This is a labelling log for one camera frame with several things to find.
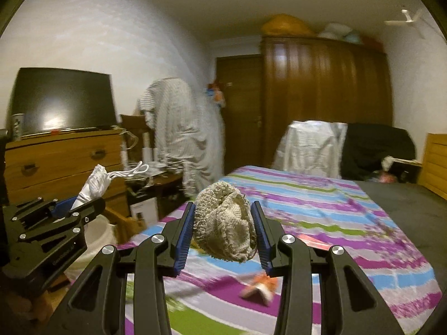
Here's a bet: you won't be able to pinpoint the brown wooden wardrobe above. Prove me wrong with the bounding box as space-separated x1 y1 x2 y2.
261 35 393 168

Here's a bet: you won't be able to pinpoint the white cardboard box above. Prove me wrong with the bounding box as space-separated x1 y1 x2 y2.
130 197 159 229

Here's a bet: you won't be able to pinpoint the grey striped cloth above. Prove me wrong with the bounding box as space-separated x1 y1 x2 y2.
138 78 224 198

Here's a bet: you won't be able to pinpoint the black cloth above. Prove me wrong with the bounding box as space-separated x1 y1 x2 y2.
340 123 416 182

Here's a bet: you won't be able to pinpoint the white router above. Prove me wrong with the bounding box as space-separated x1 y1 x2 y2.
140 131 156 168

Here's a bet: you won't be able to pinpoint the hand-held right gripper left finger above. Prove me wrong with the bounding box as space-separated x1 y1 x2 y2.
52 202 196 335

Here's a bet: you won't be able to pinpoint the beige knitted cloth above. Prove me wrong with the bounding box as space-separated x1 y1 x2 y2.
192 181 259 262

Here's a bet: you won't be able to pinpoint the white drawstring bag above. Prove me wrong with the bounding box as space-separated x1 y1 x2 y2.
70 163 150 213

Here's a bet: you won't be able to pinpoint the colourful hanging bags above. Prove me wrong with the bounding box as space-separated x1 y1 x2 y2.
206 82 227 109

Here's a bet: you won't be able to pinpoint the red plastic bag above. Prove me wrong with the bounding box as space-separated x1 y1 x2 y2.
375 169 397 184

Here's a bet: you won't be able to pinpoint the light wooden chair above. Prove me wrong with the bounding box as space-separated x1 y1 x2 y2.
105 206 147 245

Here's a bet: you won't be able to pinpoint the white plastic bucket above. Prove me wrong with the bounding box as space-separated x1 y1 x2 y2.
66 213 117 287

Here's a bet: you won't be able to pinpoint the white ceiling fan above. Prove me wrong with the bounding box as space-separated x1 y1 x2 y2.
384 9 427 39

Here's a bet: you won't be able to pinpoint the small dark wooden table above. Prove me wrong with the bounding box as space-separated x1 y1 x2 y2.
126 171 182 224

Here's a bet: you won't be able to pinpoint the drink can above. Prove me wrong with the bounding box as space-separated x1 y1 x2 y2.
11 113 25 142

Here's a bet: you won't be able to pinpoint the floral striped bed sheet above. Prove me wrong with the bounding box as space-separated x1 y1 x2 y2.
119 165 442 335

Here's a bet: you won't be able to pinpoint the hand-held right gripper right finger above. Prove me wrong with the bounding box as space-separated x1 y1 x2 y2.
249 202 395 335

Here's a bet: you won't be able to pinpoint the orange bag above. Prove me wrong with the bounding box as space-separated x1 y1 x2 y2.
262 14 317 37

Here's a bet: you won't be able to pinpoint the white pillow bundle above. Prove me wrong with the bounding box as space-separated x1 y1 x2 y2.
318 23 364 44

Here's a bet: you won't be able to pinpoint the red box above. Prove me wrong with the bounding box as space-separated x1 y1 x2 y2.
300 235 332 252

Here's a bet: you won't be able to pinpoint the orange plastic wrapper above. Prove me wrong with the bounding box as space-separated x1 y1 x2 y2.
239 272 280 304

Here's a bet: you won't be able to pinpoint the brown wooden door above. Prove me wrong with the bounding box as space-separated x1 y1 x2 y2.
215 54 264 177

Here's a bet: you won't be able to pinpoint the dark bedside table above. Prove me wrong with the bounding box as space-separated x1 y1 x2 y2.
387 157 423 184

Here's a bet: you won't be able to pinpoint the black television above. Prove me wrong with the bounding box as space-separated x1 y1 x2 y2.
8 67 118 137

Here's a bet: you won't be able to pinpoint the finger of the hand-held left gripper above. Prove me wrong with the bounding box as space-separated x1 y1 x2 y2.
3 198 75 229
17 197 106 241

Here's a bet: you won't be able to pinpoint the silver crinkled cover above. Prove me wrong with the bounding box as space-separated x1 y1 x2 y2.
272 120 348 178

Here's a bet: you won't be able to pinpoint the wooden dresser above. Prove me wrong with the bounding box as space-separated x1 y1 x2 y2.
5 129 131 217

